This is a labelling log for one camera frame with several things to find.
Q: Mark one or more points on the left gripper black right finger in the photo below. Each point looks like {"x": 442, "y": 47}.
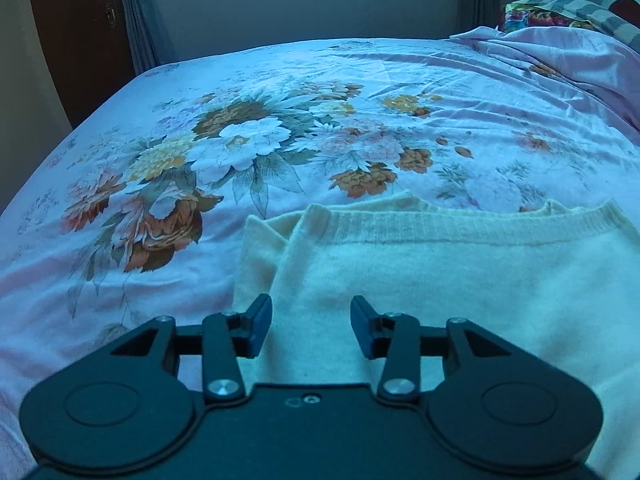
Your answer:
{"x": 396, "y": 339}

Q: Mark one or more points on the white red headboard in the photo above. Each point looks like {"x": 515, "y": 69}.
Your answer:
{"x": 628, "y": 10}

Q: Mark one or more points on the dark wooden door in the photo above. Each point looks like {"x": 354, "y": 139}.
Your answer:
{"x": 86, "y": 48}

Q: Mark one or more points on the striped colourful pillow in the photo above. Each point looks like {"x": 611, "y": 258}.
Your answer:
{"x": 583, "y": 14}

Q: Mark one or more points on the pink blanket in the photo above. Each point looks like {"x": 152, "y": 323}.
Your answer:
{"x": 591, "y": 61}

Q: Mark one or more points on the left grey curtain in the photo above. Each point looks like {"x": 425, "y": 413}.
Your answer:
{"x": 147, "y": 34}

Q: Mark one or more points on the floral bed sheet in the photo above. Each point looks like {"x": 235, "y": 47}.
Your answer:
{"x": 140, "y": 211}

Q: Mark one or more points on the cream knitted sweater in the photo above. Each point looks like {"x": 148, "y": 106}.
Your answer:
{"x": 561, "y": 283}

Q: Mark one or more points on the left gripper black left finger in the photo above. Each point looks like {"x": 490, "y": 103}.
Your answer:
{"x": 227, "y": 338}

